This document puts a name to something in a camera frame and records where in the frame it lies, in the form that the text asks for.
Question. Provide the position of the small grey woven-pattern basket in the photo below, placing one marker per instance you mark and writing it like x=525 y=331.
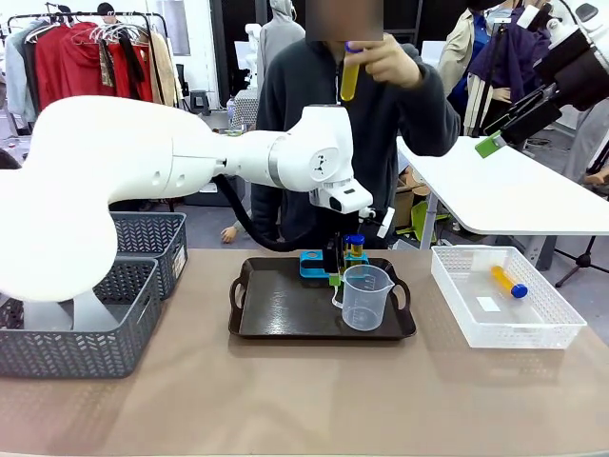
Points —
x=157 y=243

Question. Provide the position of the grey storage bin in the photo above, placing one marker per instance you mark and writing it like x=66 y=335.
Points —
x=233 y=190

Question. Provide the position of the mannequin hand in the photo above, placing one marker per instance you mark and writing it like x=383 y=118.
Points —
x=230 y=234

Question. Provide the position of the person in dark fleece jacket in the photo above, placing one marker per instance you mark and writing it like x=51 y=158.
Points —
x=295 y=76

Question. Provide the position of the person in grey trousers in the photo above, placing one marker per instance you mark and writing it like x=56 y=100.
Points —
x=587 y=143

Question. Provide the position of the person left hand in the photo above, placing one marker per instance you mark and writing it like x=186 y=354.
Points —
x=392 y=59

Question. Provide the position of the red dress with black ribbon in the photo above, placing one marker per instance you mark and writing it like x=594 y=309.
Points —
x=131 y=71

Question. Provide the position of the cardboard box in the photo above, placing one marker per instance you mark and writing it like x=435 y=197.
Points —
x=406 y=200

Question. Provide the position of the mannequin in grey hoodie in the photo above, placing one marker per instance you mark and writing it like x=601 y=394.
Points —
x=280 y=33

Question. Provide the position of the blue test tube rack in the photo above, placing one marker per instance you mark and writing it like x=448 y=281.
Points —
x=311 y=266

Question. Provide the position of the red hooded garment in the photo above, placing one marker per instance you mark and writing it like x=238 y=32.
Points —
x=71 y=66

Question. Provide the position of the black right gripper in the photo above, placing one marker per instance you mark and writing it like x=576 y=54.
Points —
x=580 y=71

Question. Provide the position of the green plastic object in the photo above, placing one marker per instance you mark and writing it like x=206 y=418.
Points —
x=423 y=216

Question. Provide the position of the black tripod base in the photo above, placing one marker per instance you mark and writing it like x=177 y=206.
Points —
x=583 y=262

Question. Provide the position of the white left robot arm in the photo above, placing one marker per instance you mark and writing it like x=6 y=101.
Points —
x=157 y=162

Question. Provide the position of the mannequin in beige coat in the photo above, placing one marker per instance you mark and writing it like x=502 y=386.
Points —
x=459 y=62

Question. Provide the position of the white perforated plastic basket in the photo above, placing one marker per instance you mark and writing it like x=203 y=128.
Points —
x=509 y=319

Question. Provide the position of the yellow test tube blue cap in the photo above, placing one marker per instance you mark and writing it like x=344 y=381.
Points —
x=350 y=245
x=350 y=76
x=506 y=280
x=360 y=245

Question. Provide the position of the person left forearm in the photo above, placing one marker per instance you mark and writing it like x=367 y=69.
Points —
x=428 y=114

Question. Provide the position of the black clothes rack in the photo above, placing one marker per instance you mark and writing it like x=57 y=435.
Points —
x=162 y=28

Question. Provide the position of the white table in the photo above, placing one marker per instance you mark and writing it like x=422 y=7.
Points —
x=499 y=190

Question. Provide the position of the translucent conical flask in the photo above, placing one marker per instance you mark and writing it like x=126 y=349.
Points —
x=45 y=316
x=95 y=314

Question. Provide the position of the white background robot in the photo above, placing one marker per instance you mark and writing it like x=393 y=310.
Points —
x=252 y=47

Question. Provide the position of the white power strip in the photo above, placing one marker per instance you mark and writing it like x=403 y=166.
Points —
x=386 y=223

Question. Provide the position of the large grey woven-pattern basket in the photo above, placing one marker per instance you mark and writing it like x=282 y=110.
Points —
x=81 y=352

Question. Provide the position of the beige hanging garment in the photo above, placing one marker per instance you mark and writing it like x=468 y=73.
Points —
x=164 y=71

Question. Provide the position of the clear plastic measuring cup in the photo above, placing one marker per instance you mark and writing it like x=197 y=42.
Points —
x=364 y=300

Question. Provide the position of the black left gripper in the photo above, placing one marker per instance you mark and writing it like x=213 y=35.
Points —
x=340 y=224

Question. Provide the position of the black plastic stool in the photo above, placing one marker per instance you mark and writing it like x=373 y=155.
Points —
x=200 y=100

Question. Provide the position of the grey hanging garment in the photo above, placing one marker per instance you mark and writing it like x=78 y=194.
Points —
x=16 y=76

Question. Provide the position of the dark brown serving tray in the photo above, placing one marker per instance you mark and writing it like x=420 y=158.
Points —
x=285 y=304

